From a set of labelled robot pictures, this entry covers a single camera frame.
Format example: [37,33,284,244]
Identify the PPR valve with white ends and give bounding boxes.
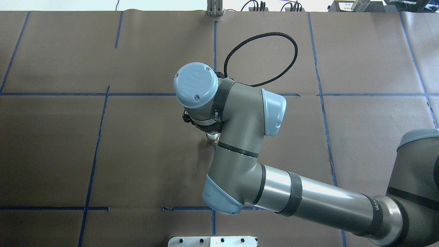
[206,131,221,145]

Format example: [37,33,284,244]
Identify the aluminium profile post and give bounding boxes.
[206,0,224,16]

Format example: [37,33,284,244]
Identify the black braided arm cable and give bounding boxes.
[223,32,298,87]

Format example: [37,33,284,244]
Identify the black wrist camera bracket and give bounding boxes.
[182,109,224,133]

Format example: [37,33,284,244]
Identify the grey equipment box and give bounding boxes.
[328,0,439,13]

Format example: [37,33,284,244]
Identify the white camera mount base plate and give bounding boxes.
[167,236,259,247]

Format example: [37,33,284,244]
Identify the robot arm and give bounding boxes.
[174,62,438,247]

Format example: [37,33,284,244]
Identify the black cables at table edge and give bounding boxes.
[240,0,306,12]

